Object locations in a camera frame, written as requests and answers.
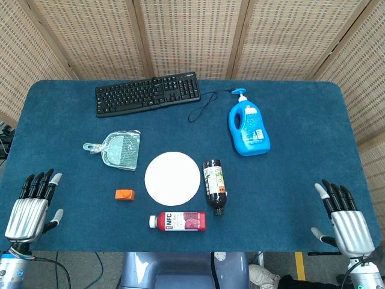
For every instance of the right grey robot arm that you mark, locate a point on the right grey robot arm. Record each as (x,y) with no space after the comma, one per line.
(364,272)

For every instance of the white round plate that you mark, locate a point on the white round plate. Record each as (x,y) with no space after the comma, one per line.
(172,178)

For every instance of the red NFC juice bottle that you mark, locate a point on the red NFC juice bottle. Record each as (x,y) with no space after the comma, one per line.
(180,221)

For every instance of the blue table mat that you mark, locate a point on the blue table mat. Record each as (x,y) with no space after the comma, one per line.
(285,186)

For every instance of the small orange block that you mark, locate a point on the small orange block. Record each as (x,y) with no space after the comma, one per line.
(124,194)

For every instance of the woven folding screen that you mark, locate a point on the woven folding screen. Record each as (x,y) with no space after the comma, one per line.
(192,36)

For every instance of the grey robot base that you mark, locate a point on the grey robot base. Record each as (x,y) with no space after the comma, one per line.
(180,271)

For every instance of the clear plastic dustpan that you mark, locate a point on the clear plastic dustpan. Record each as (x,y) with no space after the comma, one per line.
(118,149)

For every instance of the black computer keyboard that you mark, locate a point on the black computer keyboard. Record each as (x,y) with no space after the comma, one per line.
(147,94)

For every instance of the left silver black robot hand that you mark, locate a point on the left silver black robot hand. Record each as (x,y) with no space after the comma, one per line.
(27,212)

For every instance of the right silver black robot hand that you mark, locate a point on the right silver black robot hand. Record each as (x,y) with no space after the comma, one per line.
(350,224)

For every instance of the white shoe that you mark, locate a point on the white shoe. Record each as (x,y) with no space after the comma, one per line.
(263,275)

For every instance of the blue detergent pump bottle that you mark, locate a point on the blue detergent pump bottle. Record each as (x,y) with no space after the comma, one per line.
(249,128)

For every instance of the dark sauce bottle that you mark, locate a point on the dark sauce bottle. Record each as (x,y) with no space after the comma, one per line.
(214,183)

